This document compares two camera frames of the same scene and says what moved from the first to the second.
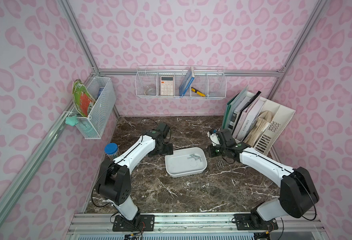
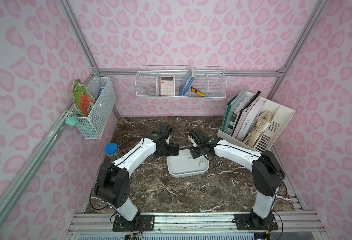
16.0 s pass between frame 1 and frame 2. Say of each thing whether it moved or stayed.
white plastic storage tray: stayed
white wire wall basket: stayed
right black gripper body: moved
